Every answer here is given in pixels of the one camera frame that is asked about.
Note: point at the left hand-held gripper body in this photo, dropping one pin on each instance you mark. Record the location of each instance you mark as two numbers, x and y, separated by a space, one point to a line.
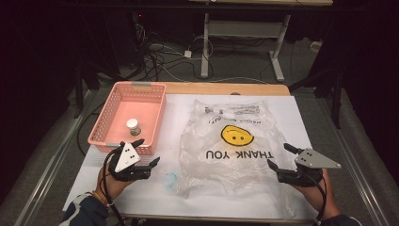
127 157

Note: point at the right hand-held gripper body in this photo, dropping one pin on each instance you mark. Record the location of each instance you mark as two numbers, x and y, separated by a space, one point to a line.
313 160

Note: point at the person's left hand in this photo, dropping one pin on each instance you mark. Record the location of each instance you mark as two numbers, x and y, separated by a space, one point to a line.
109 186

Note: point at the person's right hand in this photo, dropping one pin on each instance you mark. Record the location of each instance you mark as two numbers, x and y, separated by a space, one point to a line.
323 196

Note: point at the small jar with white lid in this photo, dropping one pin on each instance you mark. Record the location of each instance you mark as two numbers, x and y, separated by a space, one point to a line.
133 126

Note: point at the small clear plastic lid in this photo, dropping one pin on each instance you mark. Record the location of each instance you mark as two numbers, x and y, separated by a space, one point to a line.
170 180

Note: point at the pink plastic basket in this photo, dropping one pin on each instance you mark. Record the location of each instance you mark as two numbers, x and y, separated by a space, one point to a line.
138 109

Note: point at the clear smiley plastic bag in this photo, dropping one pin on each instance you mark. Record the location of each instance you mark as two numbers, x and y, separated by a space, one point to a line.
238 157

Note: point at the white paper table cover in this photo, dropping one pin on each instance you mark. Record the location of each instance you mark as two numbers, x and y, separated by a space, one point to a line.
175 125

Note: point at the black metal stand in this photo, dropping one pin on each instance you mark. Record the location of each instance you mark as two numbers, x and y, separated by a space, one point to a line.
80 78
335 91

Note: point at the white power adapter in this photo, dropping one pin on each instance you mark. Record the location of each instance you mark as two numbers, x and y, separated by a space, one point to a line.
188 54

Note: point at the white power strip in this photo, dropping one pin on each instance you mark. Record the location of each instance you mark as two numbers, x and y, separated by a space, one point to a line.
316 46

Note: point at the white metal desk frame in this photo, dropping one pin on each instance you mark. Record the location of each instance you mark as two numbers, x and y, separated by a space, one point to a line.
205 44

